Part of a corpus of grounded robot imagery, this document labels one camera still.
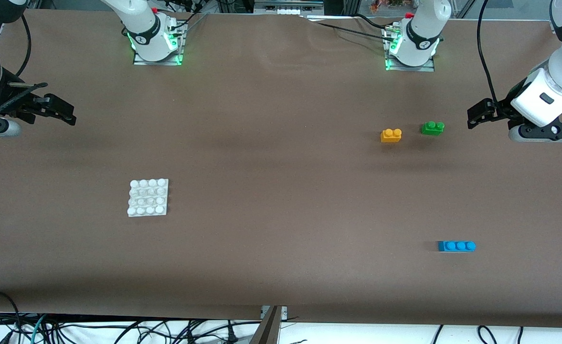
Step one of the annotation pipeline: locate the colourful small parts clutter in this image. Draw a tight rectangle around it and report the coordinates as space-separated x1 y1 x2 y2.
369 0 405 12

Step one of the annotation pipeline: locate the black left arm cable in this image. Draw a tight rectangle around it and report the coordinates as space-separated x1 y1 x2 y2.
477 0 503 103

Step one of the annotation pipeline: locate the small metal table bracket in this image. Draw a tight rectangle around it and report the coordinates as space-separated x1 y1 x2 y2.
260 305 288 320

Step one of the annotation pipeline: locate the blue three-stud block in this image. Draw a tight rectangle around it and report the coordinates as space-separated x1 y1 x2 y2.
437 240 477 253

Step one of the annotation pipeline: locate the grey metal rack frame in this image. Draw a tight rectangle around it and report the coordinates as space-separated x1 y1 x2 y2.
254 0 325 16

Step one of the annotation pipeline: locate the short black cable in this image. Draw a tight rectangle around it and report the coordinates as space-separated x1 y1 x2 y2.
355 13 387 29

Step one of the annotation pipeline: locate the long black cable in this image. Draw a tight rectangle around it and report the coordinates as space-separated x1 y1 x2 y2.
305 17 389 40

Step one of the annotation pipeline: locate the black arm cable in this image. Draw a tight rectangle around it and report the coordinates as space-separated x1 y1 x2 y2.
16 14 32 77
477 0 503 103

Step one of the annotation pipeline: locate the white studded base plate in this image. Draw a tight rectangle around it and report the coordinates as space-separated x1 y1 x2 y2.
127 178 170 218

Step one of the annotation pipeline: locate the dark slanted beam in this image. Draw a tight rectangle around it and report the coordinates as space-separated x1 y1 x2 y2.
248 306 282 344

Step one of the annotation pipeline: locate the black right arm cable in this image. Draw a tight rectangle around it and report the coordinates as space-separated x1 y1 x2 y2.
16 14 32 77

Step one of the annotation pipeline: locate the teal cable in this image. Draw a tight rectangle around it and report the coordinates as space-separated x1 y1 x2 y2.
29 313 48 344

